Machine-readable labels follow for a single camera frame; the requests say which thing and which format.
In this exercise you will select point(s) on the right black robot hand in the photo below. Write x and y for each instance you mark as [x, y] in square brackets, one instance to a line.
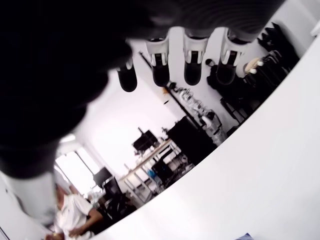
[62, 50]

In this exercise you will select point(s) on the blue Oreo packet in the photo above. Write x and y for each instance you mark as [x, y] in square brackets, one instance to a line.
[245, 237]

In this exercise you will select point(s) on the black machine on bench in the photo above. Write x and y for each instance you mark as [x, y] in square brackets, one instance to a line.
[145, 140]

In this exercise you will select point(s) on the wood-edged workbench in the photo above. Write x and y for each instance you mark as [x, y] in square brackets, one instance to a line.
[150, 162]

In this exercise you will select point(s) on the black cabinet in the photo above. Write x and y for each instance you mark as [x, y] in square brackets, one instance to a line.
[190, 140]

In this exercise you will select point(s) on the seated person in white shirt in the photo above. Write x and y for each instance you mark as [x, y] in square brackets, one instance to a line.
[71, 210]

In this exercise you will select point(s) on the silver humanoid robot leg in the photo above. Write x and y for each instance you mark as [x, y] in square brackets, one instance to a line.
[213, 127]

